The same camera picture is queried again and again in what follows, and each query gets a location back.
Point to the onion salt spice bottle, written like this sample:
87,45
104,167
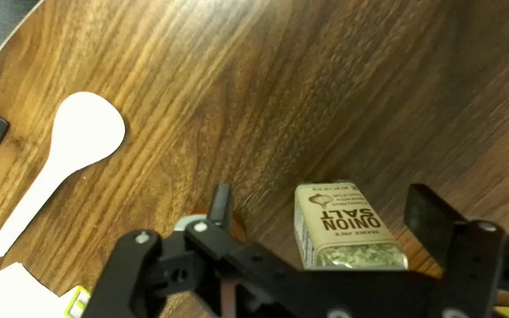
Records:
343,227

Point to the yellow-green printed small box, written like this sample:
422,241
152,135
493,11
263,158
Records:
78,301

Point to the white paper sheet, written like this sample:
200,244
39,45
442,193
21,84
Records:
12,294

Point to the white flat plastic spoon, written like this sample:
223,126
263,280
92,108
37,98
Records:
83,133

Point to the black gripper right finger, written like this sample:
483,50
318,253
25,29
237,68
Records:
472,259

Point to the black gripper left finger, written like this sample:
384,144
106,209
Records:
141,266

